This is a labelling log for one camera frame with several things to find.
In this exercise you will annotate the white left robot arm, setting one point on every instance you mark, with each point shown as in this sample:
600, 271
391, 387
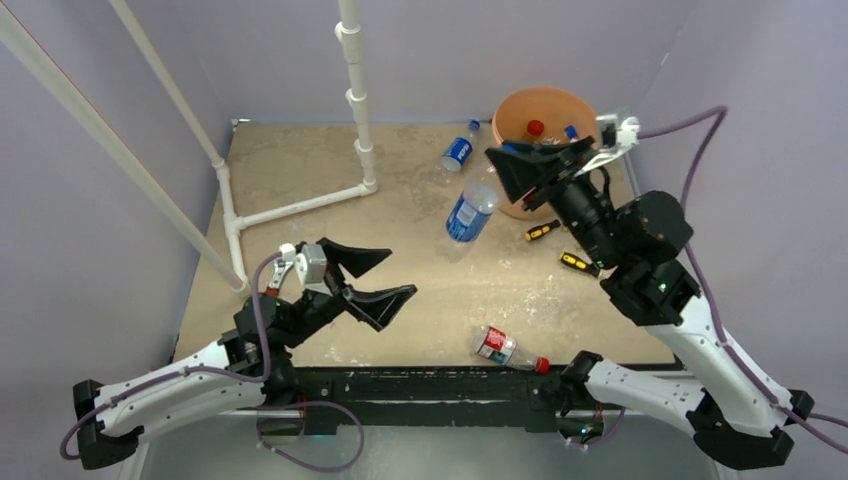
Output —
295, 292

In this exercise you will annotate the red cap clear bottle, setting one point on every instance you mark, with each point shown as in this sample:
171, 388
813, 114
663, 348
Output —
533, 131

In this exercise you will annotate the small blue Pepsi bottle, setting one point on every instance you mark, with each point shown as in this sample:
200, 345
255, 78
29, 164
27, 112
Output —
476, 204

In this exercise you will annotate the white PVC pipe frame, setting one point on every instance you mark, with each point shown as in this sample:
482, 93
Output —
17, 38

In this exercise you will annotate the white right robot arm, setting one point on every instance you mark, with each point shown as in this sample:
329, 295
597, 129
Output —
732, 411

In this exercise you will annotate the large Pepsi bottle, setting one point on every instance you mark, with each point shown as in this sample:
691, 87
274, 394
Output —
571, 133

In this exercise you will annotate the red blue label bottle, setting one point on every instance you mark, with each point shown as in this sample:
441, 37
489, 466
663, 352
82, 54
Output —
495, 345

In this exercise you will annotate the orange plastic bin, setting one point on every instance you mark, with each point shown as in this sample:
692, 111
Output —
556, 109

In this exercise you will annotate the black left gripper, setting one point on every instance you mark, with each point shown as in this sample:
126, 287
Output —
376, 307

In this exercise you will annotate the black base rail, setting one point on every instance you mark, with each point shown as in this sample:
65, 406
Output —
465, 396

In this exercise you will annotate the adjustable wrench red handle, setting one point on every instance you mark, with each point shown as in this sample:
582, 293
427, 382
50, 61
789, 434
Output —
277, 278

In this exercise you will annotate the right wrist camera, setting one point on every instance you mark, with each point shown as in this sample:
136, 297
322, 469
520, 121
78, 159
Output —
619, 134

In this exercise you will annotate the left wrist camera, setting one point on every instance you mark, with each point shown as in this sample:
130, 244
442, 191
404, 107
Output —
308, 261

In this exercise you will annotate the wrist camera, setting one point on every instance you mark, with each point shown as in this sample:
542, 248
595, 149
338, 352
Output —
308, 261
619, 134

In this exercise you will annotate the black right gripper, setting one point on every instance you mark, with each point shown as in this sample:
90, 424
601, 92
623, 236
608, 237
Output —
521, 172

